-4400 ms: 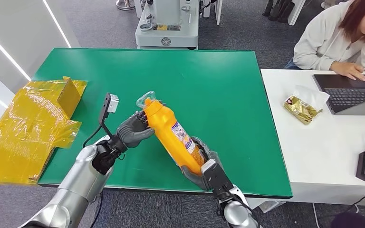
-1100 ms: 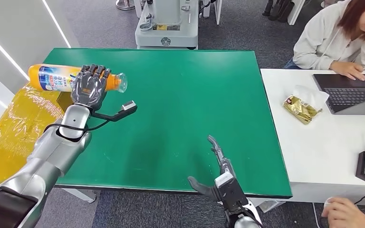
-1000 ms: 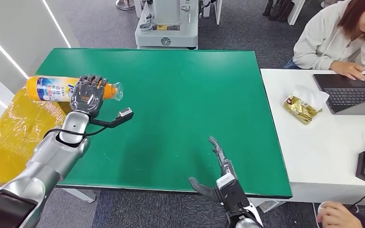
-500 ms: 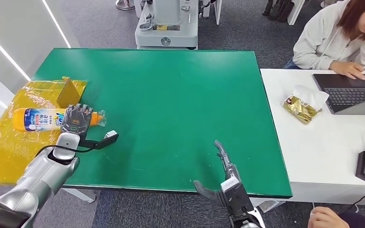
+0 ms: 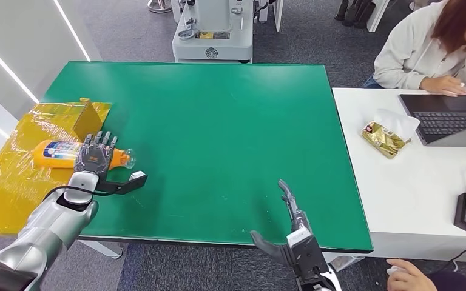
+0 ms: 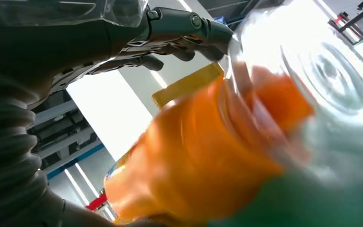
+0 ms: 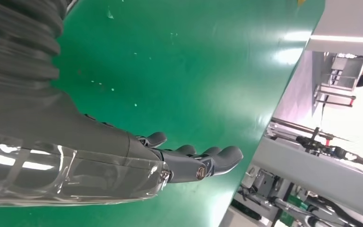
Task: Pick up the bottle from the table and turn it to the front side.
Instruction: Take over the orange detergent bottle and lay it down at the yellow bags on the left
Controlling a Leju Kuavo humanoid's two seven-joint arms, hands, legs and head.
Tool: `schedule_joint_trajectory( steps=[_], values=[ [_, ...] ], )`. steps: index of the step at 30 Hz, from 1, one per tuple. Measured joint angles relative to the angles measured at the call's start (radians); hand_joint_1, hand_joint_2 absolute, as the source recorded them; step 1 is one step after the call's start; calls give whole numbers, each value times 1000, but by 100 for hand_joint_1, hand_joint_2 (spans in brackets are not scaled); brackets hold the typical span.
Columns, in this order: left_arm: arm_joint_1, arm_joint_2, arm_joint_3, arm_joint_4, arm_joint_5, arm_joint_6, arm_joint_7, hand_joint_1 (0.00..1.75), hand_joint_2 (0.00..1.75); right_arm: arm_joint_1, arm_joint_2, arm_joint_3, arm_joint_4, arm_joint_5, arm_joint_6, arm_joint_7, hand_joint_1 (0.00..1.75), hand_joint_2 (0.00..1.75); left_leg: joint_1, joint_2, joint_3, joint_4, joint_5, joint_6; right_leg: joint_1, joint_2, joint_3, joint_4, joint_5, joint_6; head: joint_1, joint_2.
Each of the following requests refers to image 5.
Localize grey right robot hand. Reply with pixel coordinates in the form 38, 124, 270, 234
250, 179, 313, 266

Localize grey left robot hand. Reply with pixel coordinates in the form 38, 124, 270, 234
73, 130, 119, 180

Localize orange plastic bottle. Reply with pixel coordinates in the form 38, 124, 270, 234
31, 139, 137, 170

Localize yellow film-wrapped cardboard box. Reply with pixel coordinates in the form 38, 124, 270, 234
0, 97, 112, 237

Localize white table leg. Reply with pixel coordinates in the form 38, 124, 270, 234
78, 239, 124, 260

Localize green table mat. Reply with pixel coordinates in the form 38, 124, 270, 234
39, 61, 374, 254

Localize gold snack packet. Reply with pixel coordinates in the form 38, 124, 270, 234
360, 121, 412, 159

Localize white desk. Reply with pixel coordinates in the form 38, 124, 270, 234
331, 87, 466, 264

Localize person's hand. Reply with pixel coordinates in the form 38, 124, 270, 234
419, 75, 466, 98
385, 259, 439, 291

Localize white tissue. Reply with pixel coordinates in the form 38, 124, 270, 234
373, 108, 420, 141

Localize person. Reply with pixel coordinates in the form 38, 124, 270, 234
385, 259, 466, 291
362, 0, 466, 98

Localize chrome chair base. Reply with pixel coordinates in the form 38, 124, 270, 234
147, 0, 173, 15

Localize dark grey laptop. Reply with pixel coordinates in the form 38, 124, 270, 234
398, 93, 466, 147

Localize person's right hand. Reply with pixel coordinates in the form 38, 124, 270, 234
419, 75, 466, 98

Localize black boots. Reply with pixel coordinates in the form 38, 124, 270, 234
333, 0, 376, 30

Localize white furniture panel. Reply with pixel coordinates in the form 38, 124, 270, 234
365, 0, 391, 34

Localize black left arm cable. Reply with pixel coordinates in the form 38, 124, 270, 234
42, 185, 114, 202

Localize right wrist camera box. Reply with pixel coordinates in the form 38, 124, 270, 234
286, 227, 331, 283

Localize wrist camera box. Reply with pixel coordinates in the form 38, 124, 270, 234
286, 227, 331, 283
98, 170, 149, 196

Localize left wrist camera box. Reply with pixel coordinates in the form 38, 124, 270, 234
98, 170, 149, 196

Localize black adapter mains cord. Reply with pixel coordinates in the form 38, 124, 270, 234
437, 235, 466, 274

